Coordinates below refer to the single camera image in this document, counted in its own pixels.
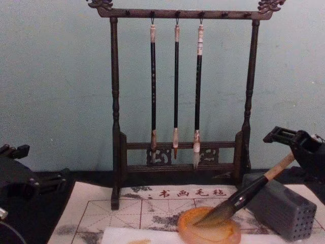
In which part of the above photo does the thin black brush, orange tip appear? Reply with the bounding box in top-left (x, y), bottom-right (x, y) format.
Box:
top-left (173, 16), bottom-right (181, 160)

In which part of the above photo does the large brush with tan handle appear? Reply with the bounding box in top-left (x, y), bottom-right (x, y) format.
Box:
top-left (194, 153), bottom-right (296, 226)

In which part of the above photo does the black brush with mottled ends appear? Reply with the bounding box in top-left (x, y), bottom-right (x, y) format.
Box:
top-left (149, 16), bottom-right (158, 163)

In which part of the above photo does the grey perforated block holder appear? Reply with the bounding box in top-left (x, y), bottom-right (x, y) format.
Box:
top-left (240, 172), bottom-right (318, 242)

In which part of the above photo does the black table cloth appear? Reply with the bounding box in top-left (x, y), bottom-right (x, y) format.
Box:
top-left (0, 166), bottom-right (325, 244)

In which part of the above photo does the white felt mat, red grid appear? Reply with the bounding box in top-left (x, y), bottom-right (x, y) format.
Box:
top-left (46, 181), bottom-right (325, 244)

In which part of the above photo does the white paper sheet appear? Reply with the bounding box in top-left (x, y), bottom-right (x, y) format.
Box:
top-left (102, 226), bottom-right (325, 244)

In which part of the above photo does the orange translucent ink dish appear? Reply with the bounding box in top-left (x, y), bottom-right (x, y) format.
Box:
top-left (176, 206), bottom-right (242, 244)

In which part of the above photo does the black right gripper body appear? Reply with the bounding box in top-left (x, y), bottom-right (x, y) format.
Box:
top-left (291, 130), bottom-right (325, 176)

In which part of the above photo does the dark wooden brush rack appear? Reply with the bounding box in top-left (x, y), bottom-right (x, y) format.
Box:
top-left (86, 0), bottom-right (286, 211)

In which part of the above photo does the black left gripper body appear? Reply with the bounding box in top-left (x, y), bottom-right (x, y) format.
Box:
top-left (0, 155), bottom-right (42, 207)

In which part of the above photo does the black brush with white tip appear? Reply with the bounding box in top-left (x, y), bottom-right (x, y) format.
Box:
top-left (192, 16), bottom-right (205, 170)

